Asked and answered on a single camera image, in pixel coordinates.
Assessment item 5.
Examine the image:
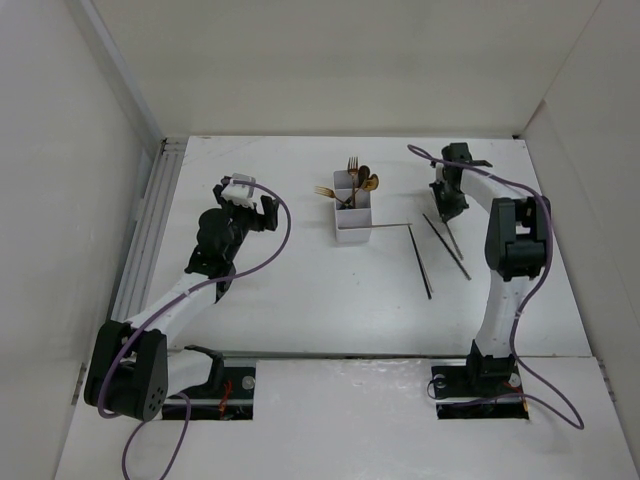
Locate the silver chopstick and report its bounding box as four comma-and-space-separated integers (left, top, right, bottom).
444, 222, 464, 260
365, 222, 413, 230

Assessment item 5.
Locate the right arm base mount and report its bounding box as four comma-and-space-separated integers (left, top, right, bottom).
429, 364, 529, 420

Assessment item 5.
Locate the gold spoon green handle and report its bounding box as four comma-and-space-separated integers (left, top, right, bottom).
351, 174, 380, 208

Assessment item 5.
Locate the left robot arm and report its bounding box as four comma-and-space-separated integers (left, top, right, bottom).
84, 174, 290, 422

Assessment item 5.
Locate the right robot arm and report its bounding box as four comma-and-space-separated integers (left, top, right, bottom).
430, 143, 548, 398

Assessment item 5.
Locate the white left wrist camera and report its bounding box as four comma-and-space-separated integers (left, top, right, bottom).
221, 173, 256, 209

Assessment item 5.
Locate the aluminium frame rail left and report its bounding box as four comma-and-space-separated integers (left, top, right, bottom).
105, 138, 187, 320

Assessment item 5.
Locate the gold fork green handle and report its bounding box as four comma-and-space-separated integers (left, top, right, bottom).
314, 186, 350, 208

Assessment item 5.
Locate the rose gold small fork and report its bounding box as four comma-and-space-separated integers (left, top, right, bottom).
347, 156, 359, 209

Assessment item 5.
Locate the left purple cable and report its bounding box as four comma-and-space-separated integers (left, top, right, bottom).
97, 182, 293, 480

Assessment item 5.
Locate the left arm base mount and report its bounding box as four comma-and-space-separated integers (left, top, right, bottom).
160, 345, 257, 421

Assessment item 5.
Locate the white three-compartment utensil holder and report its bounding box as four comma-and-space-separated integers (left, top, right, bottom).
333, 170, 373, 245

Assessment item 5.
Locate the dark grey chopstick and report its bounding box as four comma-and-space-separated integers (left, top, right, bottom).
407, 224, 433, 300
422, 213, 472, 281

